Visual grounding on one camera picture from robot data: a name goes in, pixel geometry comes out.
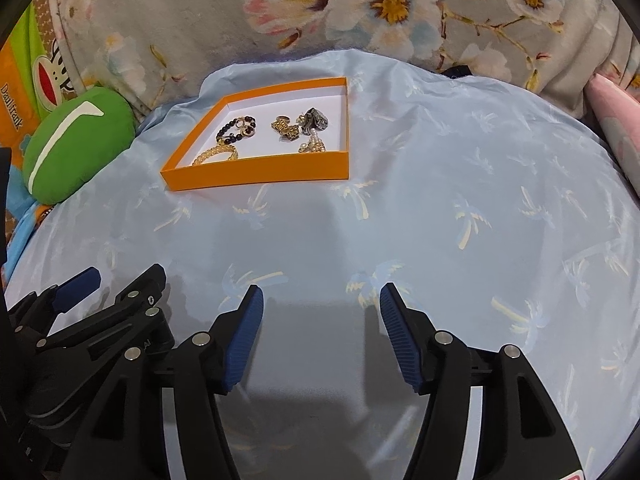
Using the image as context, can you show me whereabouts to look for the gold wristwatch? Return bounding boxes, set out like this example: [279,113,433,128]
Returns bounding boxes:
[271,115,302,143]

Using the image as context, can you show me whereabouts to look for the grey floral blanket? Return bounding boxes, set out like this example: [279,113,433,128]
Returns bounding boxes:
[47,0,640,126]

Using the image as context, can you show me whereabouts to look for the orange printed blanket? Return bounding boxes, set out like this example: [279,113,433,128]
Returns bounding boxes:
[0,0,101,271]

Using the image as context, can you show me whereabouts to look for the green cushion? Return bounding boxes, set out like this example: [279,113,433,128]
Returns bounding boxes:
[22,86,137,205]

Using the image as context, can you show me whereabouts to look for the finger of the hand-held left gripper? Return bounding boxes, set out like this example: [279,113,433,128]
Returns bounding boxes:
[35,263,176,376]
[10,267,103,343]

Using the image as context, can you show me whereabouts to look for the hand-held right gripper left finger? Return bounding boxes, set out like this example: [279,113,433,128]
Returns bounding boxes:
[75,284,265,480]

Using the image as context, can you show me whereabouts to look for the pink pillow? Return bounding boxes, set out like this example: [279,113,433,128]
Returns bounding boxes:
[584,72,640,163]

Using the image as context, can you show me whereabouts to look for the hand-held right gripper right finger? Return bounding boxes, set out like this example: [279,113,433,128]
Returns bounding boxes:
[379,282,583,480]

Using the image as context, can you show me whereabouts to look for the light blue palm-print cloth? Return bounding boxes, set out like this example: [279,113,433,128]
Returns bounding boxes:
[0,48,640,480]

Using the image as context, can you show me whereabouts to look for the gold pearl hoop earrings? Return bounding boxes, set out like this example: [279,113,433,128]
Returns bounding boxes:
[298,130,327,154]

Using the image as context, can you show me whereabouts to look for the dark grey wristwatch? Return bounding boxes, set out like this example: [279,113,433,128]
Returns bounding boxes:
[298,107,329,134]

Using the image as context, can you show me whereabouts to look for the black bead bracelet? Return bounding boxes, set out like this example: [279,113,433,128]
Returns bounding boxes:
[215,115,259,144]

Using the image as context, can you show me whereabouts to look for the gold chain bracelet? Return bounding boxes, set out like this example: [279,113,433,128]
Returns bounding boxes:
[192,143,240,167]

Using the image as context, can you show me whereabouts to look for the orange cardboard box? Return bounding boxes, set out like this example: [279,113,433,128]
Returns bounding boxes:
[160,76,350,193]

